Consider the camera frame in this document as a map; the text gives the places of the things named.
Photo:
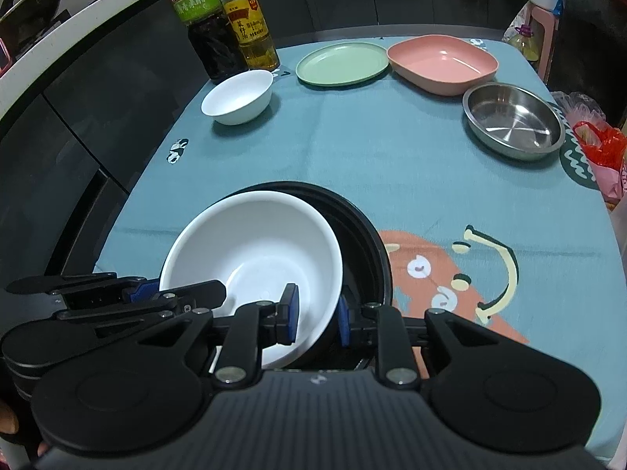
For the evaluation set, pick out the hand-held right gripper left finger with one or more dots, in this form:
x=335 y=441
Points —
x=292 y=316

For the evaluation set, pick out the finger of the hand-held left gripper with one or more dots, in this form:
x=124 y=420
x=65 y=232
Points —
x=196 y=293
x=145 y=290

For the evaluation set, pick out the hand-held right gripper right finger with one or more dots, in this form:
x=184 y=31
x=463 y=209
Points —
x=343 y=323

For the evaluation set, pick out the black round pan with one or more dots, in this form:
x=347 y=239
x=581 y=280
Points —
x=363 y=249

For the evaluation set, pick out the large white bowl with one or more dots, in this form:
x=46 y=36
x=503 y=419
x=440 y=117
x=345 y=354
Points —
x=254 y=245

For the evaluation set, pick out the green plate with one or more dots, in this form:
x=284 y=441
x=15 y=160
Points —
x=343 y=64

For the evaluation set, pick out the stainless steel bowl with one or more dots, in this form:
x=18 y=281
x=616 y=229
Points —
x=510 y=122

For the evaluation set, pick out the pink bowl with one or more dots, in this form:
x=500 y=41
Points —
x=436 y=66

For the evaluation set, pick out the person's left hand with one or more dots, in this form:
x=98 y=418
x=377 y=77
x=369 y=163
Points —
x=7 y=418

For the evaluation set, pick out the teal printed tablecloth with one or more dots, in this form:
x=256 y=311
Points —
x=367 y=152

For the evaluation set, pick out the small white bowl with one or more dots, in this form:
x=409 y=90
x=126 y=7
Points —
x=236 y=102

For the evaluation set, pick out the dark sauce bottle green label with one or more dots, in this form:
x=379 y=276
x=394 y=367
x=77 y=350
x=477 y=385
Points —
x=216 y=44

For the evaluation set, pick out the vinegar bottle yellow label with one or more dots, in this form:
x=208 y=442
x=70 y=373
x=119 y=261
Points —
x=255 y=34

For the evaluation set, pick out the white kitchen countertop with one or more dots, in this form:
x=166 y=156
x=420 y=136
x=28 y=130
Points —
x=73 y=27

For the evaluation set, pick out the pink plastic bag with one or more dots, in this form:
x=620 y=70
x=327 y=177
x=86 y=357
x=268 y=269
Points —
x=615 y=183

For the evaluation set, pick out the red plastic bag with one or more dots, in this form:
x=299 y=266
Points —
x=605 y=147

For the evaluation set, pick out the yellow cooking oil bottle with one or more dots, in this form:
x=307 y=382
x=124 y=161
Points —
x=528 y=46

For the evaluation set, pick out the pink plastic stool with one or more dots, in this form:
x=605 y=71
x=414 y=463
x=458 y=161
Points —
x=546 y=29

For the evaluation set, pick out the black side cabinet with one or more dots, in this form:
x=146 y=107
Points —
x=592 y=44

